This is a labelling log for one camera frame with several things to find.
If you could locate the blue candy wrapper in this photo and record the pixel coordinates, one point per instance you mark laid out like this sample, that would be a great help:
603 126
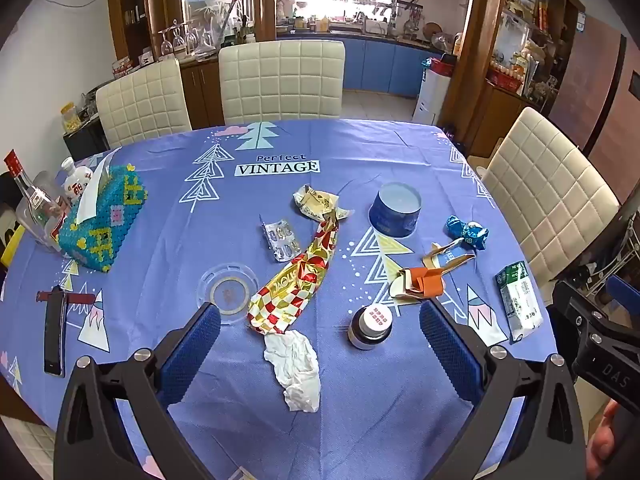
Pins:
467 234

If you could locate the clear glass ashtray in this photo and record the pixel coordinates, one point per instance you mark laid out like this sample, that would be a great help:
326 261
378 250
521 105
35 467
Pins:
227 292

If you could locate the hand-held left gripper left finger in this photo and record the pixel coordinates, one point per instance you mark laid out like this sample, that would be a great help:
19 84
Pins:
192 345

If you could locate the blue kitchen cabinets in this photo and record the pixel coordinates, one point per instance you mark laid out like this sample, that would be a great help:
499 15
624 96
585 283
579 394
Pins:
370 65

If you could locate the copper double door refrigerator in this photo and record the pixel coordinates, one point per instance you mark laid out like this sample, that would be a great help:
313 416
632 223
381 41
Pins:
585 90

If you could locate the yellow wrapper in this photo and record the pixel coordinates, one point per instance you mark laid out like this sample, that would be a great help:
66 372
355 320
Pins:
317 202

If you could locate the green white packet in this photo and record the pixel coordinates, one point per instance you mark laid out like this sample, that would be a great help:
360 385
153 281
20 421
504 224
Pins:
520 300

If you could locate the small black cabinet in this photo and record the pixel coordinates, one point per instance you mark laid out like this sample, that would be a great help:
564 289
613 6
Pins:
85 140

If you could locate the dark jar with white lid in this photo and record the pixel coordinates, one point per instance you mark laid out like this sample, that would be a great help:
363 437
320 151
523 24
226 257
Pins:
371 327

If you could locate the blue round tin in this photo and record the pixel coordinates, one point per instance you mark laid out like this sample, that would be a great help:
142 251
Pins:
395 212

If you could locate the white tissue sheet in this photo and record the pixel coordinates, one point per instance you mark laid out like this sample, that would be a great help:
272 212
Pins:
95 187

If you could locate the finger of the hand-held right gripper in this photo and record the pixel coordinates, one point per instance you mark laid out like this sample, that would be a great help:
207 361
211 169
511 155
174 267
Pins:
575 310
625 292

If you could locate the teal beaded tissue box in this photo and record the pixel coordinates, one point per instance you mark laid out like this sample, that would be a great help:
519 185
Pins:
107 225

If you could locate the cream quilted leather chair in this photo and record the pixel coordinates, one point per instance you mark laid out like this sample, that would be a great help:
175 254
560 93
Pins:
142 102
282 82
550 190

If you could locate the silver blister pack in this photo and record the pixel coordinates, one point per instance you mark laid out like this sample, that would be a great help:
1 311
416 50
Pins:
281 240

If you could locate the wooden shelf cabinet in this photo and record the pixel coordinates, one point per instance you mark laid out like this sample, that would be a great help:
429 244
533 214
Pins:
505 105

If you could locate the person's right hand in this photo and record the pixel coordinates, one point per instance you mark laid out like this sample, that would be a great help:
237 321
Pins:
600 450

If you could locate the wooden glass display cabinet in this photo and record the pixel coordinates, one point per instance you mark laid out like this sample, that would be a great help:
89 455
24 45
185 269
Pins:
200 85

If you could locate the blue printed tablecloth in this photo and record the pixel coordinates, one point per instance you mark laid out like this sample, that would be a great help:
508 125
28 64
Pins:
165 240

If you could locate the white floor appliance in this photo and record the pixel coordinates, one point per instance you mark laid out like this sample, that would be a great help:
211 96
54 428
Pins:
432 92

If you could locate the jar with yellow contents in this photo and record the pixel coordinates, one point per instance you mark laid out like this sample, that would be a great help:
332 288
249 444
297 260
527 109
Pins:
70 119

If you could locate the blue white torn carton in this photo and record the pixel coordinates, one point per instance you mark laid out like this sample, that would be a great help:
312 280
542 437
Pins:
450 257

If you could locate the white ceramic bottle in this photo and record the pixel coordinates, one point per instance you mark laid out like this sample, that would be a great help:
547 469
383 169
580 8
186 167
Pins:
76 180

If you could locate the clear bottle with red cap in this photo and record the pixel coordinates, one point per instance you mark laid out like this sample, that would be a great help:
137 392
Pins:
32 197

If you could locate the black phone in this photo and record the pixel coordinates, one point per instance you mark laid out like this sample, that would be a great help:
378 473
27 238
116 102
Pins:
54 335

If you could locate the orange beige cardboard packet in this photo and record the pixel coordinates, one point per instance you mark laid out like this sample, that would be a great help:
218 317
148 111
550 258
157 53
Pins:
425 284

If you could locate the hanging wine glass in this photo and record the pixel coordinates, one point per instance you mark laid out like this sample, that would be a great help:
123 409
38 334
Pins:
191 39
166 42
178 39
205 40

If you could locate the gold red checkered wrapper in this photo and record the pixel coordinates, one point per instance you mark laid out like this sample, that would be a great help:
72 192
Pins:
295 285

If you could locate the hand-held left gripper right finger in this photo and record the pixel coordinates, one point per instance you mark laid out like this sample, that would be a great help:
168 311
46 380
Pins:
450 345

